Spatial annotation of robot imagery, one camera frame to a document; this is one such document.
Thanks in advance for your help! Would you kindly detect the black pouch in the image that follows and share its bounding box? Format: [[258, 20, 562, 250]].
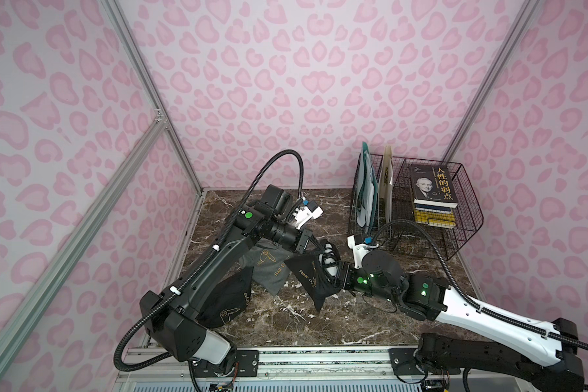
[[196, 267, 253, 329], [286, 239, 341, 312]]

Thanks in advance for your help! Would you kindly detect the grey hair dryer pouch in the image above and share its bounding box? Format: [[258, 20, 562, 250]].
[[239, 238, 294, 296]]

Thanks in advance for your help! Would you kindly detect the white hair dryer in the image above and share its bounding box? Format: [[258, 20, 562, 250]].
[[319, 242, 339, 278]]

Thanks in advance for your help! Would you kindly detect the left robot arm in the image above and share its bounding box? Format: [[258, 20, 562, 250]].
[[140, 185, 311, 373]]

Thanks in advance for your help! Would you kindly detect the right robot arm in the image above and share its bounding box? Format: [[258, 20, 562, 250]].
[[323, 249, 585, 391]]

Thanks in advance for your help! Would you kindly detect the yellow striped book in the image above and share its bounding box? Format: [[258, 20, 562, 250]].
[[414, 206, 457, 229]]

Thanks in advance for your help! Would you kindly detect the black portrait book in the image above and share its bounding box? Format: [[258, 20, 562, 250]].
[[408, 164, 458, 208]]

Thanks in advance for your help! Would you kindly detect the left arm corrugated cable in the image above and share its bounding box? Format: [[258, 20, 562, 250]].
[[112, 149, 305, 372]]

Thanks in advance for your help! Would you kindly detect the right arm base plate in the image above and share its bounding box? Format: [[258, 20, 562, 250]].
[[388, 347, 461, 377]]

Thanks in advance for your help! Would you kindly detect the black wire basket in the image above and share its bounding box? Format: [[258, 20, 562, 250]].
[[377, 157, 484, 260]]

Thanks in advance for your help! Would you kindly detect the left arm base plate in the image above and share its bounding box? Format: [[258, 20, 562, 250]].
[[189, 350, 260, 378]]

